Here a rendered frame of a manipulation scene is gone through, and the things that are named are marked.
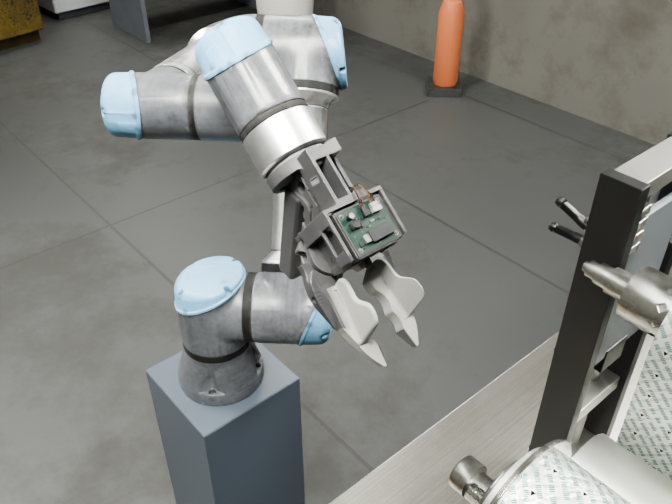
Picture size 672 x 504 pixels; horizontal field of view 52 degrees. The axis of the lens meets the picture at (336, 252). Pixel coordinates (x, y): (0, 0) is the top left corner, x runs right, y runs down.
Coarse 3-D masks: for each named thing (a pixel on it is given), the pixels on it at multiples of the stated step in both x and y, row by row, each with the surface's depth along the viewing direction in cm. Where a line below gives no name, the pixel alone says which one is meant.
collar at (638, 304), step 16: (640, 272) 72; (656, 272) 72; (624, 288) 72; (640, 288) 71; (656, 288) 70; (624, 304) 72; (640, 304) 71; (656, 304) 70; (624, 320) 74; (640, 320) 71; (656, 320) 70
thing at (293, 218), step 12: (288, 192) 68; (288, 204) 68; (300, 204) 67; (288, 216) 69; (300, 216) 68; (288, 228) 70; (300, 228) 70; (288, 240) 71; (288, 252) 72; (288, 264) 73; (300, 264) 73; (288, 276) 74
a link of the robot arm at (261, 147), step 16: (288, 112) 65; (304, 112) 66; (256, 128) 65; (272, 128) 65; (288, 128) 65; (304, 128) 65; (320, 128) 67; (256, 144) 65; (272, 144) 65; (288, 144) 64; (304, 144) 65; (320, 144) 67; (256, 160) 66; (272, 160) 65
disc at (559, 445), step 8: (560, 440) 61; (544, 448) 59; (552, 448) 60; (560, 448) 62; (568, 448) 64; (536, 456) 59; (544, 456) 60; (568, 456) 65; (528, 464) 58; (520, 472) 58; (512, 480) 57; (504, 488) 57; (512, 488) 58; (496, 496) 57; (504, 496) 57
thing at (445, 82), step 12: (444, 0) 415; (456, 0) 412; (444, 12) 415; (456, 12) 413; (444, 24) 418; (456, 24) 417; (444, 36) 422; (456, 36) 421; (444, 48) 426; (456, 48) 426; (444, 60) 430; (456, 60) 431; (444, 72) 434; (456, 72) 437; (432, 84) 444; (444, 84) 439; (456, 84) 444; (432, 96) 442; (444, 96) 441; (456, 96) 441
